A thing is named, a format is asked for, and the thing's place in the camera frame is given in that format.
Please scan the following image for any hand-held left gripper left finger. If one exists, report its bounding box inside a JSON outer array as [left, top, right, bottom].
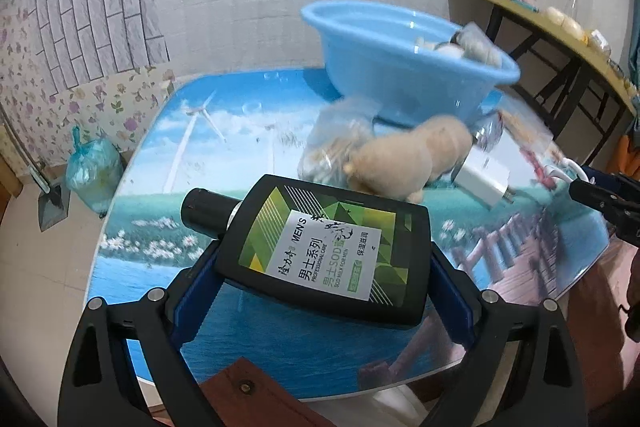
[[57, 239, 236, 427]]

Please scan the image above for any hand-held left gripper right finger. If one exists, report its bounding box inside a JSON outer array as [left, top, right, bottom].
[[425, 244, 588, 427]]

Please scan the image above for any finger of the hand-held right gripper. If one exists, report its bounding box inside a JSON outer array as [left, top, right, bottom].
[[582, 166, 640, 192], [568, 179, 640, 249]]

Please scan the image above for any black bottle with green label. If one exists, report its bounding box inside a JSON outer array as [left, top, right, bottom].
[[181, 174, 432, 327]]

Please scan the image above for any white plush toy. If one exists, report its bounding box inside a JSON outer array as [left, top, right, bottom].
[[415, 23, 503, 68]]

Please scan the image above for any blue plastic basin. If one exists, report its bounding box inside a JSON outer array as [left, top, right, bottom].
[[300, 1, 521, 128]]

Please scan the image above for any orange brown cloth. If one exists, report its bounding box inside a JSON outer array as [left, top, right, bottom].
[[614, 134, 640, 178]]

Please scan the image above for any white plastic loop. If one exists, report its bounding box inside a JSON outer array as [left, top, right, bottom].
[[542, 158, 583, 184]]

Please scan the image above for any packet of wooden sticks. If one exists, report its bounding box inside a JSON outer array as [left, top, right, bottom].
[[497, 107, 556, 142]]

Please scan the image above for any reddish brown jacket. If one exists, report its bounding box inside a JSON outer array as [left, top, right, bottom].
[[200, 227, 640, 427]]

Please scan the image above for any white charger plug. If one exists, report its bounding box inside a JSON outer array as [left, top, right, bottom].
[[452, 152, 516, 208]]

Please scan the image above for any small clear plastic bottle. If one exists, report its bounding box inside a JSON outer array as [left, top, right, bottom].
[[472, 112, 503, 152]]

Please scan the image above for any white cloth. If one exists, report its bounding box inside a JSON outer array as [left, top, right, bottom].
[[310, 382, 426, 427]]

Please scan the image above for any clear jar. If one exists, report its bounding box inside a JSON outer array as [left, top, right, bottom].
[[586, 29, 612, 55]]

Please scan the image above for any beige plush toy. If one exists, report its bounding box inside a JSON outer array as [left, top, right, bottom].
[[342, 116, 473, 204]]

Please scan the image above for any blue trash bag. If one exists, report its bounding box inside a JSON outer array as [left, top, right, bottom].
[[65, 125, 125, 215]]

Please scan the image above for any grey metal shovel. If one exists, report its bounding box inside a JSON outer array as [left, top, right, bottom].
[[37, 161, 68, 230]]

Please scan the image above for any clear bag of cotton swabs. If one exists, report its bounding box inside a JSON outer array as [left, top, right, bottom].
[[297, 97, 381, 185]]

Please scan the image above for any side table with black legs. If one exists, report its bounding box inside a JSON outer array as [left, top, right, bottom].
[[446, 0, 638, 140]]

